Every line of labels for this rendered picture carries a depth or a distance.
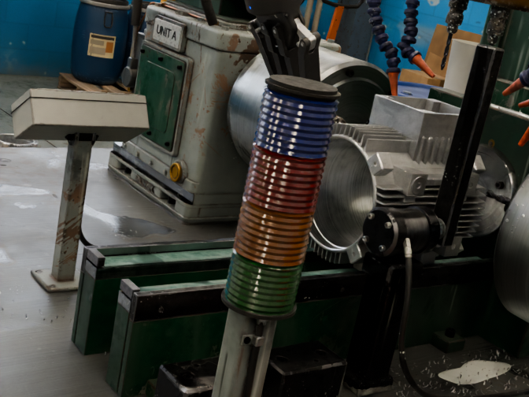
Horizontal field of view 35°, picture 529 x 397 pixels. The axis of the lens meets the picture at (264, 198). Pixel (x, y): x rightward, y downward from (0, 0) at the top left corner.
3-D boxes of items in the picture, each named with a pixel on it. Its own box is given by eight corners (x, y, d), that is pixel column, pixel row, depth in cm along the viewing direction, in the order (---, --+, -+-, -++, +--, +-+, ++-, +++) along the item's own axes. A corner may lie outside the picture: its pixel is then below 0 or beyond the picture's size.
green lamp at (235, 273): (266, 285, 75) (276, 238, 74) (308, 315, 70) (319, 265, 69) (209, 291, 71) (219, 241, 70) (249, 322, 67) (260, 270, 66)
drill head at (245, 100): (278, 150, 177) (302, 31, 170) (398, 212, 149) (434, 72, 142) (175, 149, 162) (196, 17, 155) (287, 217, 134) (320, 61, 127)
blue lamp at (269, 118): (297, 138, 71) (308, 86, 70) (342, 160, 67) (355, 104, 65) (238, 136, 68) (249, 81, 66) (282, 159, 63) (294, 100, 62)
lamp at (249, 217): (276, 238, 74) (286, 189, 72) (319, 265, 69) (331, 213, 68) (219, 241, 70) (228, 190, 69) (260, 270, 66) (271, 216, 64)
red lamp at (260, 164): (286, 189, 72) (297, 138, 71) (331, 213, 68) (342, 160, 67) (228, 190, 69) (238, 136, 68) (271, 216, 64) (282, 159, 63)
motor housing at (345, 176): (379, 228, 136) (408, 113, 131) (467, 276, 122) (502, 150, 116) (280, 233, 124) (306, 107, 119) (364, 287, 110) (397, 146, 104)
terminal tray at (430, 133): (420, 144, 129) (432, 98, 126) (472, 166, 120) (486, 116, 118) (362, 142, 121) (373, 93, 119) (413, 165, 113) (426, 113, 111)
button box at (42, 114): (127, 142, 124) (123, 107, 125) (150, 128, 118) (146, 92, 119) (12, 139, 114) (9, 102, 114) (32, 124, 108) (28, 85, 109)
